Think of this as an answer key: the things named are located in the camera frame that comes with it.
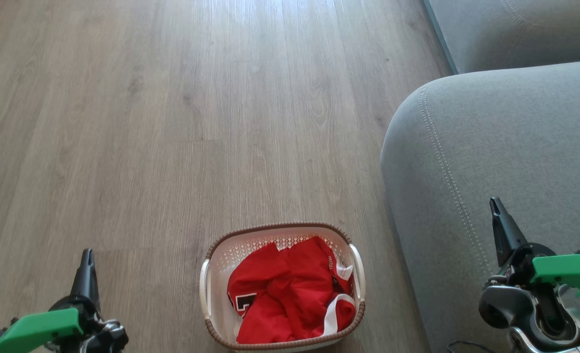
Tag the grey sofa seat cushion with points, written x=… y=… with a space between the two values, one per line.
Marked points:
x=525 y=29

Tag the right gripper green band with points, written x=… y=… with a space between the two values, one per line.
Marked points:
x=567 y=272

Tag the grey sofa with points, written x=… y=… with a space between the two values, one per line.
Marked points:
x=505 y=147

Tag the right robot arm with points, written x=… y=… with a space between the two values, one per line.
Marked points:
x=510 y=304

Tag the white laundry basket brown rim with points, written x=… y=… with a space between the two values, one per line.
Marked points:
x=221 y=260

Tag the red jersey with number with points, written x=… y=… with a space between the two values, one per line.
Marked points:
x=260 y=279

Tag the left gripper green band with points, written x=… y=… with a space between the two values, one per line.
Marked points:
x=35 y=329

